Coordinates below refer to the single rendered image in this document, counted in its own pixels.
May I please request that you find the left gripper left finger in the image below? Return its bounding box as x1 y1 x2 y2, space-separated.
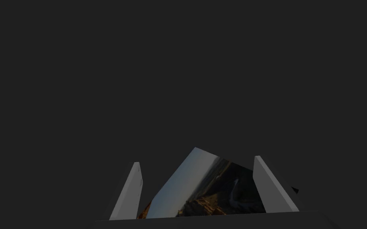
108 161 144 221

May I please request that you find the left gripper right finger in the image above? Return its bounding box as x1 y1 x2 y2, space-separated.
252 155 300 213

